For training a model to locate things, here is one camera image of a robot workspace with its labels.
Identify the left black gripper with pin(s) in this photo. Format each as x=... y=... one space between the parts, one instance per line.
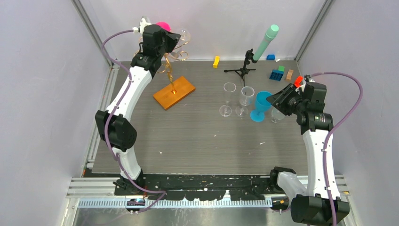
x=172 y=38

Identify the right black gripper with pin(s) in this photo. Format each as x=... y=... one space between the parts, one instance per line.
x=279 y=99

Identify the blue wine glass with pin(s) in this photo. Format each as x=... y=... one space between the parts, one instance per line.
x=261 y=106

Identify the pink wine glass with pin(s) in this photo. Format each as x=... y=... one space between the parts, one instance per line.
x=164 y=25

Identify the clear round wine glass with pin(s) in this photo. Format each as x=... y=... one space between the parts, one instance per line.
x=246 y=97

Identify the clear flute wine glass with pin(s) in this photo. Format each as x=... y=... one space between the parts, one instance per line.
x=228 y=90

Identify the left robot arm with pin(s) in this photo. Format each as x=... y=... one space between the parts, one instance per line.
x=113 y=123

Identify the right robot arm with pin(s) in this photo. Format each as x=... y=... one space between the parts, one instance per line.
x=319 y=202

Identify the blue lego brick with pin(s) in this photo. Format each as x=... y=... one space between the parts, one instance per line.
x=276 y=75

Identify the red L-shaped block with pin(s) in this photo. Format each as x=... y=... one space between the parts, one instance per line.
x=299 y=81

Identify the tan wooden block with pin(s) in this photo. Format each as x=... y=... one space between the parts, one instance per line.
x=289 y=75

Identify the green block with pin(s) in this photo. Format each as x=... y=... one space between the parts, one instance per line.
x=281 y=68

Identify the yellow block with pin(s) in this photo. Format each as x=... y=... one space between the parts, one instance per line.
x=216 y=62

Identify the black tripod microphone stand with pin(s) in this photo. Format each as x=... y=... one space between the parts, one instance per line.
x=243 y=71

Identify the mint green microphone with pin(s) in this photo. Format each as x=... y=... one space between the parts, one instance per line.
x=269 y=36

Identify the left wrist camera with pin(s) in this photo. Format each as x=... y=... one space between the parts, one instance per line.
x=144 y=22

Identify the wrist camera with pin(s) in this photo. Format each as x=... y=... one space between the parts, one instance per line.
x=306 y=79
x=144 y=22

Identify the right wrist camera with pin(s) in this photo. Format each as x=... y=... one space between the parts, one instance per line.
x=306 y=79

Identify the gold wire wine glass rack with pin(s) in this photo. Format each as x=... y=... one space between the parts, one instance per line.
x=176 y=90

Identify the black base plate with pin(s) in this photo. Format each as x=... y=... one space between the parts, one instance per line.
x=202 y=187

